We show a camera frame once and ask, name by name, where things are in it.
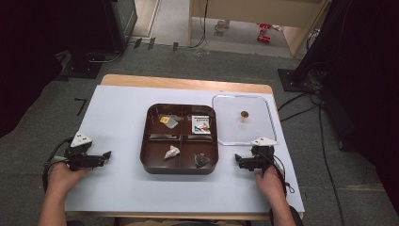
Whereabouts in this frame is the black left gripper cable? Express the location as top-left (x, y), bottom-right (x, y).
top-left (41, 137), bottom-right (74, 192)

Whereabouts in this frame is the wooden table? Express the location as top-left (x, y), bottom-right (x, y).
top-left (64, 73), bottom-right (306, 221)

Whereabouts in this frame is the person's right hand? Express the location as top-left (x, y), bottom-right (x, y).
top-left (255, 165), bottom-right (287, 202)

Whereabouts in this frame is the black stand base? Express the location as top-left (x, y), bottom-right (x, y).
top-left (277, 67), bottom-right (324, 94)
top-left (59, 50), bottom-right (124, 80)

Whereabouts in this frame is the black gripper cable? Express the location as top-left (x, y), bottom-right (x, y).
top-left (267, 153), bottom-right (296, 197)
top-left (41, 137), bottom-right (74, 192)

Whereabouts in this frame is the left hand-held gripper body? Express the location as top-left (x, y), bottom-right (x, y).
top-left (64, 131), bottom-right (106, 172)

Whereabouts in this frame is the black hanging cable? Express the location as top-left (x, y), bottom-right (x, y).
top-left (187, 0), bottom-right (210, 49)

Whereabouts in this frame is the brown four-compartment tray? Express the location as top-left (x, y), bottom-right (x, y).
top-left (139, 103), bottom-right (220, 175)

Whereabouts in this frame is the white table mat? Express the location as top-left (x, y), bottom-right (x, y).
top-left (64, 84), bottom-right (306, 215)

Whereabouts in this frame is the crumpled white paper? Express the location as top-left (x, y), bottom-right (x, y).
top-left (163, 144), bottom-right (182, 160)

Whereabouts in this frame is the light wooden desk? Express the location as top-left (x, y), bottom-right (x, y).
top-left (187, 0), bottom-right (332, 58)

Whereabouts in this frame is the crumpled dark wrapper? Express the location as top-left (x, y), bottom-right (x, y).
top-left (194, 152), bottom-right (212, 169)

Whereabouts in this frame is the dark curtain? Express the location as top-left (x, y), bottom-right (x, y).
top-left (295, 0), bottom-right (399, 218)
top-left (0, 0), bottom-right (114, 139)

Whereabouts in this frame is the clear plastic tray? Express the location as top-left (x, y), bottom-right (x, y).
top-left (212, 93), bottom-right (279, 147)

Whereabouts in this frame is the long black floor cable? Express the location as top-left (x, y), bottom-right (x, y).
top-left (317, 100), bottom-right (346, 226)

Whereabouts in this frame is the person's left hand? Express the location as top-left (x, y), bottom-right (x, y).
top-left (46, 161), bottom-right (92, 198)

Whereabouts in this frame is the dark cabinet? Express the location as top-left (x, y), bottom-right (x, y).
top-left (102, 0), bottom-right (138, 54)

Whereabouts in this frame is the grey mug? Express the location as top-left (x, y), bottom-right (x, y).
top-left (214, 20), bottom-right (228, 34)

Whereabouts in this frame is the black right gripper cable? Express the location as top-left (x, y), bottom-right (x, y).
top-left (267, 153), bottom-right (296, 197)

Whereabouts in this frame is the yellow-tagged clear tea bag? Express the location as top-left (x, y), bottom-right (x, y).
top-left (158, 115), bottom-right (180, 130)

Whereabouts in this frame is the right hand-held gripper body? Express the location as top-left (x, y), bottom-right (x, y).
top-left (242, 137), bottom-right (279, 173)

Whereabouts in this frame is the white printed packet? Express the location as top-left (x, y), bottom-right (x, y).
top-left (191, 114), bottom-right (212, 136)

